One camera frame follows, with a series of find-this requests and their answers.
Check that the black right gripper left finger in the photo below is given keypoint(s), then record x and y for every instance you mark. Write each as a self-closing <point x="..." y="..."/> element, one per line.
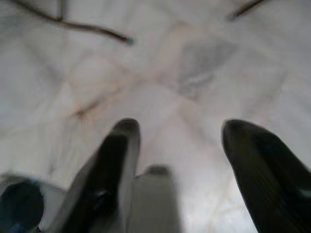
<point x="104" y="174"/>

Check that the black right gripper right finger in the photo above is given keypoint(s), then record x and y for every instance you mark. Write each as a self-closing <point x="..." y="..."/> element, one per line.
<point x="262" y="170"/>

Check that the grey bar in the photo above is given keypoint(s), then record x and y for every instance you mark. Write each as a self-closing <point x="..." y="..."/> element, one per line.
<point x="151" y="201"/>

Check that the thin brown metal furniture leg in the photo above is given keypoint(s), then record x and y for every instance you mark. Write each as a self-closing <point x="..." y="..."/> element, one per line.
<point x="243" y="8"/>
<point x="80" y="25"/>

